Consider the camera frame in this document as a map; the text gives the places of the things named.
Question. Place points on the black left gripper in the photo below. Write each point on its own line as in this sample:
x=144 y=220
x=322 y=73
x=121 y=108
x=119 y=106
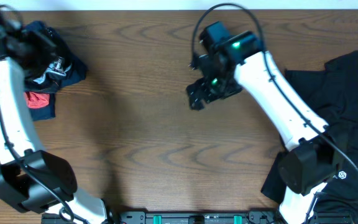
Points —
x=45 y=42

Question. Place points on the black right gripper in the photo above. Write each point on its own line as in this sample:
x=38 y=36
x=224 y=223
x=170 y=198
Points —
x=205 y=82

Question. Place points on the black printed cycling jersey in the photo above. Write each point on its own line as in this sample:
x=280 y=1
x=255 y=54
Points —
x=51 y=78

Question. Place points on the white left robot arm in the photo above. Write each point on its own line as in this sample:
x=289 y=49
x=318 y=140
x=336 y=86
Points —
x=32 y=179

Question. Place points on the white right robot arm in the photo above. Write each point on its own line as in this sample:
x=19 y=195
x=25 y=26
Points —
x=233 y=63

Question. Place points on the navy blue t-shirt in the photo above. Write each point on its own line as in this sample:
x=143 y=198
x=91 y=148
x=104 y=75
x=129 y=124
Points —
x=76 y=74

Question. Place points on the red printed t-shirt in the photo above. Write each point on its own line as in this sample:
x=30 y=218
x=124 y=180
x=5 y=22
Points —
x=36 y=100

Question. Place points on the plain black shirt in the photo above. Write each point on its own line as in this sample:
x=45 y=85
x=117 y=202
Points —
x=333 y=95

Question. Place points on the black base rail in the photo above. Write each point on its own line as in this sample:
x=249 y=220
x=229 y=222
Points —
x=251 y=217

